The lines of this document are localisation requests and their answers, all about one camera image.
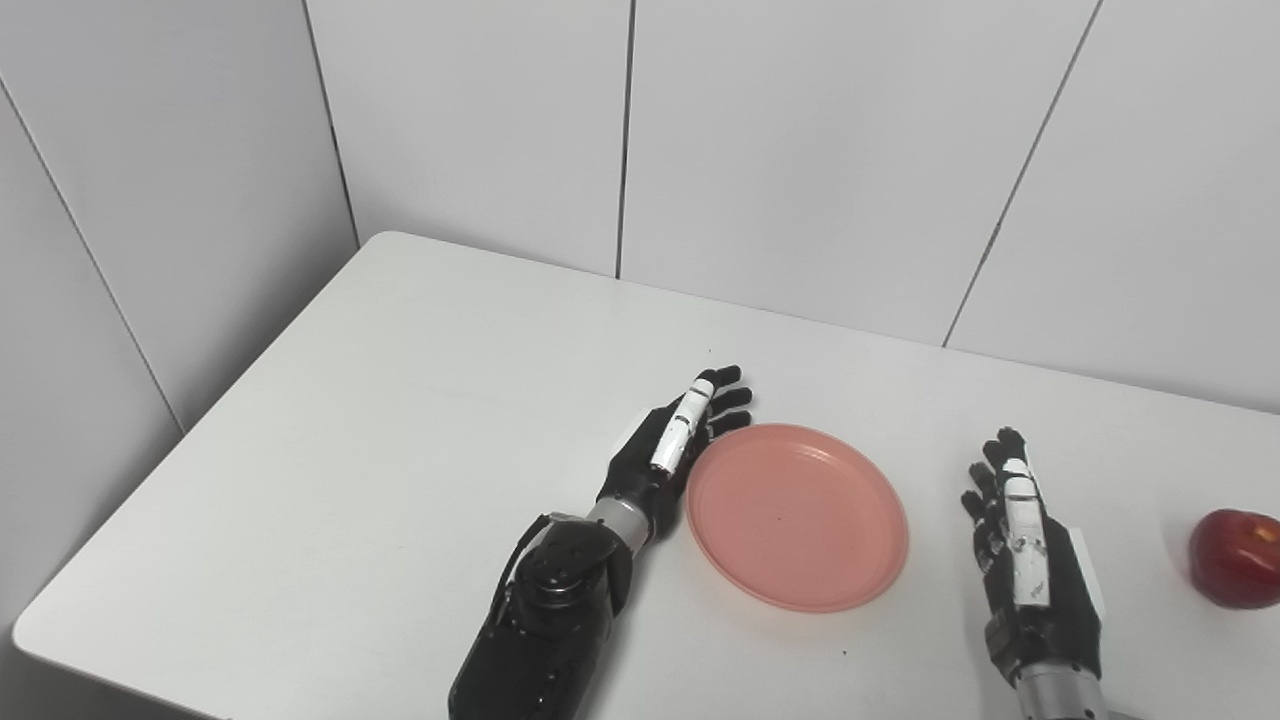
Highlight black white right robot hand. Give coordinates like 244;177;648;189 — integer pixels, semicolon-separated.
961;427;1106;686

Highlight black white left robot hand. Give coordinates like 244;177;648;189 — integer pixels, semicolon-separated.
597;365;754;531

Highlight pink round plate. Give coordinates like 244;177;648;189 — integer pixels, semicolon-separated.
686;423;910;614

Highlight red apple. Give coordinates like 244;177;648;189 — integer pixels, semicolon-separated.
1188;508;1280;610

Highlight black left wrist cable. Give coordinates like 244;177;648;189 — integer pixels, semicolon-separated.
488;513;553;626

